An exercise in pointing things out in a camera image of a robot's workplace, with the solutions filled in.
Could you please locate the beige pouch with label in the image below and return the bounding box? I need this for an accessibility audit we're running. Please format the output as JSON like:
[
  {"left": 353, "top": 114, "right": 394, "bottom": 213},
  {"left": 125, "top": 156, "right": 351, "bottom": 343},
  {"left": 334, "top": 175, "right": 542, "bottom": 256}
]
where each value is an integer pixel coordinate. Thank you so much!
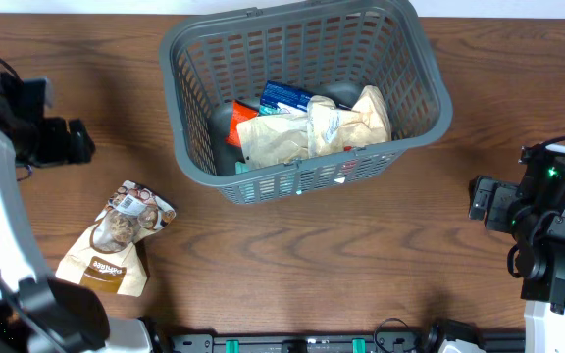
[{"left": 307, "top": 85, "right": 391, "bottom": 158}]

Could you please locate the teal snack packet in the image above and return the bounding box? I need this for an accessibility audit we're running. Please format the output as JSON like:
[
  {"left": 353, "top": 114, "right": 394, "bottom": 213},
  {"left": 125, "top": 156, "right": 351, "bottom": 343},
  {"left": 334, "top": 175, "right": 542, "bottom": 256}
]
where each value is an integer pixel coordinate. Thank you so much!
[{"left": 235, "top": 162, "right": 250, "bottom": 175}]

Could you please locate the brown cookie snack pouch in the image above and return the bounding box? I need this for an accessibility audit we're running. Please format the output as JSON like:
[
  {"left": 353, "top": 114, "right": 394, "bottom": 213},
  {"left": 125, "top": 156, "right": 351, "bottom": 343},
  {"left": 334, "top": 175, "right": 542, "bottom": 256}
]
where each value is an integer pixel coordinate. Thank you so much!
[{"left": 56, "top": 180, "right": 176, "bottom": 297}]

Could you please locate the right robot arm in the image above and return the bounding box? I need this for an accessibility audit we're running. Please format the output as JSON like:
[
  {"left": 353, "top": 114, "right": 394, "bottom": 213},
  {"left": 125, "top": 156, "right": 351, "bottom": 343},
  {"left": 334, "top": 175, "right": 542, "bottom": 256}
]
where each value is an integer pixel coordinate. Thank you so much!
[{"left": 469, "top": 137, "right": 565, "bottom": 352}]

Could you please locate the tissue multipack blue side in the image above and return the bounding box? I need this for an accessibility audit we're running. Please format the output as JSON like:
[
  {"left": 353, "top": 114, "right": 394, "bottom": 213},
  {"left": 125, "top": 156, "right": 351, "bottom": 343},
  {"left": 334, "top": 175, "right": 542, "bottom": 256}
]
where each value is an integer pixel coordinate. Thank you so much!
[{"left": 259, "top": 81, "right": 362, "bottom": 116}]

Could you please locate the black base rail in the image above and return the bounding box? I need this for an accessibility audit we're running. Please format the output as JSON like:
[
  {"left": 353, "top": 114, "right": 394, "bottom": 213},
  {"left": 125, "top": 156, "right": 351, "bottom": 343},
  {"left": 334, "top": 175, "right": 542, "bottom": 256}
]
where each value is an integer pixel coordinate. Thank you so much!
[{"left": 171, "top": 318, "right": 526, "bottom": 353}]

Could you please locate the grey plastic lattice basket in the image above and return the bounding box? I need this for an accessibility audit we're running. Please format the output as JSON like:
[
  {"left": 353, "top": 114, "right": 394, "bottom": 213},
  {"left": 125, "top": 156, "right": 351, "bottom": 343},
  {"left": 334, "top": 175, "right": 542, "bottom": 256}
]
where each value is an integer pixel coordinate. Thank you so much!
[{"left": 159, "top": 0, "right": 453, "bottom": 204}]

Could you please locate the orange cracker sleeve pack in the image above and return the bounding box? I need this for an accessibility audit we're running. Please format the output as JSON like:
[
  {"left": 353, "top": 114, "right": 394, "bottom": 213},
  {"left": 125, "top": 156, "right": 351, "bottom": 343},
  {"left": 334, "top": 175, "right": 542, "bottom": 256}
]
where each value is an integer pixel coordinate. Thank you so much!
[{"left": 225, "top": 101, "right": 259, "bottom": 147}]

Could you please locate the beige paper pouch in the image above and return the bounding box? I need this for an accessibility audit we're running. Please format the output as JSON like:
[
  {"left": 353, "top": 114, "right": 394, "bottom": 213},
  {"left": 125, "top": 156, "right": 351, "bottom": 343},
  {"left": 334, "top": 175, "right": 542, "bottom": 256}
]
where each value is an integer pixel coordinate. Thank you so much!
[{"left": 237, "top": 114, "right": 309, "bottom": 170}]

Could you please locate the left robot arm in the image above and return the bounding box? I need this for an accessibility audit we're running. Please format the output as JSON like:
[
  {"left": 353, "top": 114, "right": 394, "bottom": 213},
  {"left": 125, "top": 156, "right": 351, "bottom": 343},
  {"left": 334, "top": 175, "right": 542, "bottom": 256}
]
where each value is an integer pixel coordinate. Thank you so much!
[{"left": 0, "top": 58, "right": 168, "bottom": 352}]

